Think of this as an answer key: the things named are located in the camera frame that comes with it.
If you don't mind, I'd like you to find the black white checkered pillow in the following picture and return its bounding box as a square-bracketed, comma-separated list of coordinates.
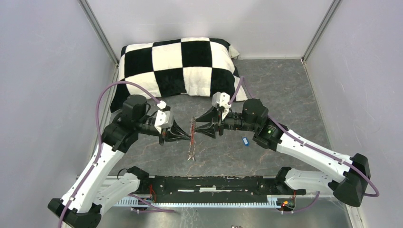
[118, 37, 247, 101]

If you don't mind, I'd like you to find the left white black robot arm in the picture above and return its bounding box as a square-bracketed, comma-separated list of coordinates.
[48, 95, 191, 228]

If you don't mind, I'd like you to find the corner aluminium profile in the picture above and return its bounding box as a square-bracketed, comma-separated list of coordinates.
[78, 0, 119, 66]
[301, 0, 342, 64]

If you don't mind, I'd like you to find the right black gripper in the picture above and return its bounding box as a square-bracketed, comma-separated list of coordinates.
[194, 104, 258, 139]

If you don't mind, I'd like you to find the right corner aluminium profile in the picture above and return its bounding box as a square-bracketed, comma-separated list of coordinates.
[301, 0, 342, 64]

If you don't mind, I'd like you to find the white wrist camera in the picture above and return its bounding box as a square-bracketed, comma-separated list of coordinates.
[154, 101, 174, 133]
[211, 92, 231, 120]

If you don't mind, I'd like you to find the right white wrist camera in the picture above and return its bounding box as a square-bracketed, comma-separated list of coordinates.
[211, 92, 231, 120]

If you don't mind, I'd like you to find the white toothed cable duct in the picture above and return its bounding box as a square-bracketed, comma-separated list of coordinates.
[114, 196, 294, 209]

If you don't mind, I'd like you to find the blue headed key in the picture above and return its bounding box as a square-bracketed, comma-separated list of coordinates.
[242, 136, 249, 146]

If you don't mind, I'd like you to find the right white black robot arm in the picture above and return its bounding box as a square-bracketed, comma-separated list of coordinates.
[195, 99, 371, 207]

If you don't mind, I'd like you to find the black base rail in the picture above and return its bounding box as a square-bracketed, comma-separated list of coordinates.
[135, 176, 306, 203]

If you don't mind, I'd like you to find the left corner aluminium profile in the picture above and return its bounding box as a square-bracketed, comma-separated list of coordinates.
[78, 0, 119, 66]

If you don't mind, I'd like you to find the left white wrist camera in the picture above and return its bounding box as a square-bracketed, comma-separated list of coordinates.
[154, 101, 174, 133]

